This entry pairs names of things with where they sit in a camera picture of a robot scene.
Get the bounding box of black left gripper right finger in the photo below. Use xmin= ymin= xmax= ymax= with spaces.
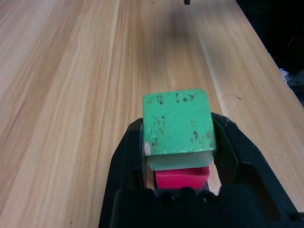
xmin=211 ymin=112 xmax=299 ymax=214

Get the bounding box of green wooden block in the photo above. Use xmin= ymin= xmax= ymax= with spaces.
xmin=142 ymin=89 xmax=217 ymax=171

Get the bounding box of red wooden block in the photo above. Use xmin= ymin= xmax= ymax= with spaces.
xmin=154 ymin=166 xmax=210 ymax=190

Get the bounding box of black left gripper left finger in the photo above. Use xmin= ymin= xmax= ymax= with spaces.
xmin=98 ymin=117 xmax=148 ymax=228

